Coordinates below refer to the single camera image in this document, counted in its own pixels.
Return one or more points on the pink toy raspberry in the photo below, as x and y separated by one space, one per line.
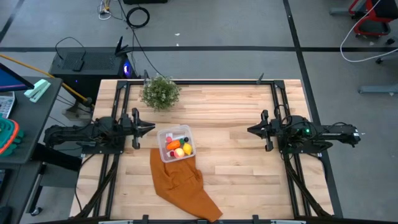
168 139

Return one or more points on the dark grey side desk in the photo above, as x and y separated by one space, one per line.
34 124

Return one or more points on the black computer tower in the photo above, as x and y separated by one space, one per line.
93 62

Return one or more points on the black metal table frame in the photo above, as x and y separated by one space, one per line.
217 82

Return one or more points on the yellow toy lemon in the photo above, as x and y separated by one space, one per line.
187 149

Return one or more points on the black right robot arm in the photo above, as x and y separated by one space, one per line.
332 133

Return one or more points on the orange brown cloth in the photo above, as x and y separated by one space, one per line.
180 186

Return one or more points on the yellow pole with base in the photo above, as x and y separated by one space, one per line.
31 67

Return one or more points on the orange toy carrot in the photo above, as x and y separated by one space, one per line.
173 145

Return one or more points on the mint green stapler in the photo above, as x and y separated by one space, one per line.
37 90

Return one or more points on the teal and orange object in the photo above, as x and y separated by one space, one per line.
7 133

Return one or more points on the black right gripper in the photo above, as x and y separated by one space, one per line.
266 129

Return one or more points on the toy peach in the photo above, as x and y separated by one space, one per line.
179 153

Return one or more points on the green potted plant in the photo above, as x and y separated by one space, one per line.
160 93

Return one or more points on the black wifi antenna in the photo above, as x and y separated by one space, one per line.
119 49

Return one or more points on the computer monitor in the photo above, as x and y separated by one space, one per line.
9 81

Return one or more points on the grey table foot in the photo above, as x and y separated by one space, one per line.
379 89

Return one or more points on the grey calculator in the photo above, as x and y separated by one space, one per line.
6 104

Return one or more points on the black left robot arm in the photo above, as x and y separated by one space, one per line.
77 133

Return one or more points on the clear plastic tupperware container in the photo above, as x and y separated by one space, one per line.
161 155

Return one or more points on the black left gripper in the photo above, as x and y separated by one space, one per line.
136 124

